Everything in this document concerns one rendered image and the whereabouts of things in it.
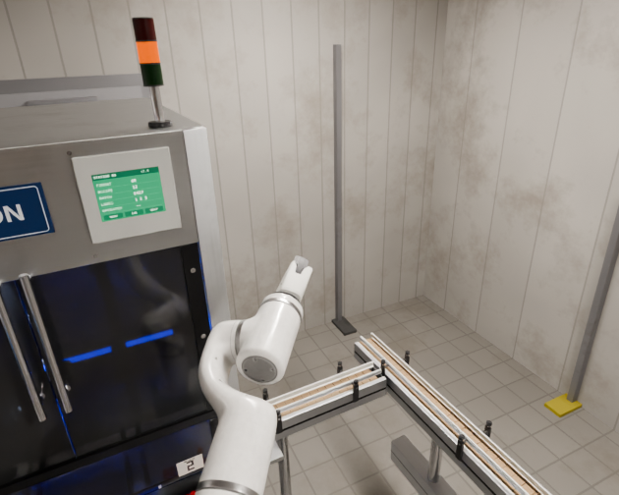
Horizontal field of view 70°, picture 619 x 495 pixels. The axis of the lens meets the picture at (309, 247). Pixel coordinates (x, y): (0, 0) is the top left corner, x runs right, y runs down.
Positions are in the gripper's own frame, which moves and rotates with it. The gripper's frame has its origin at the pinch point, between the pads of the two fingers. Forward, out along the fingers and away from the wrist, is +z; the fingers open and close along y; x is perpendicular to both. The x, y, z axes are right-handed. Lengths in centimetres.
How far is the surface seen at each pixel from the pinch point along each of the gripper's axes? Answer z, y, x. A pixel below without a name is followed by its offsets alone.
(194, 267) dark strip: 13.1, -24.8, 25.6
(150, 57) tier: 24, 21, 53
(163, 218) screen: 10.1, -11.3, 35.9
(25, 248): -8, -21, 59
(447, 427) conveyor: 36, -67, -80
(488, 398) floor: 148, -145, -167
